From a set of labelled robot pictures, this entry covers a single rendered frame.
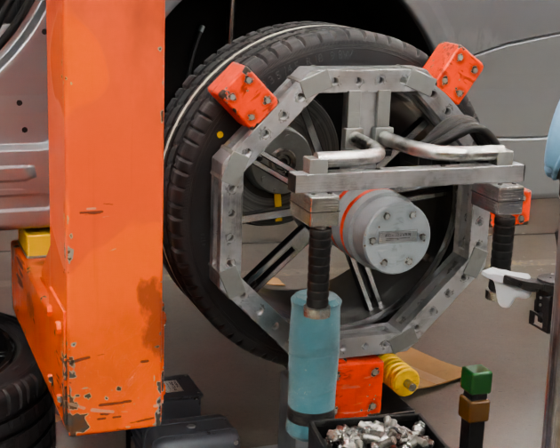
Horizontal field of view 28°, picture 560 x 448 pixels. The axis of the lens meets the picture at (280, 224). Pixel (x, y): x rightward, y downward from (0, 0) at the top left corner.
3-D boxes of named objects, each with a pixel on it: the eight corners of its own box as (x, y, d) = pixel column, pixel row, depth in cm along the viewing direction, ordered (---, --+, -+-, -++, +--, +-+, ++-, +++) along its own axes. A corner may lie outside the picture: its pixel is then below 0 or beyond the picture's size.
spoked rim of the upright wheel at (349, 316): (134, 232, 221) (328, 333, 243) (164, 265, 201) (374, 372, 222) (263, 12, 220) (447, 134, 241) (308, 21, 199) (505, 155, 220)
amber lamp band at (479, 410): (477, 412, 190) (479, 390, 189) (489, 421, 186) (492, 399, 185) (456, 415, 188) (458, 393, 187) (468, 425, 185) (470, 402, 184)
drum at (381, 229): (379, 244, 213) (383, 171, 210) (432, 276, 194) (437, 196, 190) (310, 248, 208) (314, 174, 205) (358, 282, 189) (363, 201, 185)
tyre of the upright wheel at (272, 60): (81, 248, 219) (337, 378, 247) (107, 284, 197) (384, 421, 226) (251, -44, 216) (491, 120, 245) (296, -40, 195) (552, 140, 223)
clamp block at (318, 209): (316, 212, 185) (318, 181, 184) (339, 226, 177) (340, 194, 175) (289, 214, 183) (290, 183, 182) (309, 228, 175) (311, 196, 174)
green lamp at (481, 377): (479, 385, 188) (481, 363, 187) (492, 394, 185) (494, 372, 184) (459, 388, 187) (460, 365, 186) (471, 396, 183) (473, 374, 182)
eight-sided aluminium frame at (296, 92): (463, 333, 225) (485, 63, 211) (480, 344, 219) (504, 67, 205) (205, 360, 206) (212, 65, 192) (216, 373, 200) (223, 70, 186)
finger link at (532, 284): (499, 285, 177) (553, 296, 172) (500, 276, 177) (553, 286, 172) (510, 278, 181) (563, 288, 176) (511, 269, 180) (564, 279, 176)
